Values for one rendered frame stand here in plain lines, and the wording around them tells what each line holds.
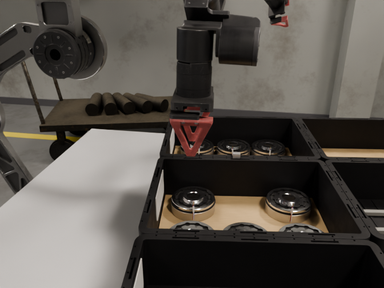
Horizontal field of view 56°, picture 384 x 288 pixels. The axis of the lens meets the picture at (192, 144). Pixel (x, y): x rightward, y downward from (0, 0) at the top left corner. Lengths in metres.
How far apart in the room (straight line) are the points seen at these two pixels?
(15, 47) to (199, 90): 0.86
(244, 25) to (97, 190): 0.82
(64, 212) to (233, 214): 0.52
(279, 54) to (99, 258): 3.10
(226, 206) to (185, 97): 0.38
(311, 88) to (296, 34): 0.57
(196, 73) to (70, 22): 0.62
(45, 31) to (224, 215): 0.70
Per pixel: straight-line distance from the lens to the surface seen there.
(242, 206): 0.89
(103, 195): 1.20
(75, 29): 1.12
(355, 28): 3.52
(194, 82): 0.57
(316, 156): 0.94
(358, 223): 0.72
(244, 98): 3.86
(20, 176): 1.57
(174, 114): 0.56
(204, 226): 0.77
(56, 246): 1.03
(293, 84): 3.84
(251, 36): 0.55
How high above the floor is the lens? 1.32
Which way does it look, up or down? 24 degrees down
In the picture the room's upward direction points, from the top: straight up
